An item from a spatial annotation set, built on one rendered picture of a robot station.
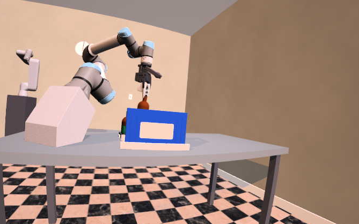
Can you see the blue plastic crate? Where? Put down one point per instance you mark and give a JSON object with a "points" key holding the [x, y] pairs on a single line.
{"points": [[155, 126]]}

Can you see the brown bottle with green band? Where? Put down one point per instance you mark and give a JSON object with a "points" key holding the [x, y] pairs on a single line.
{"points": [[143, 104]]}

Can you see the brown bottle with green label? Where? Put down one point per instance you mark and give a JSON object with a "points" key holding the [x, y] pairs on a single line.
{"points": [[123, 125]]}

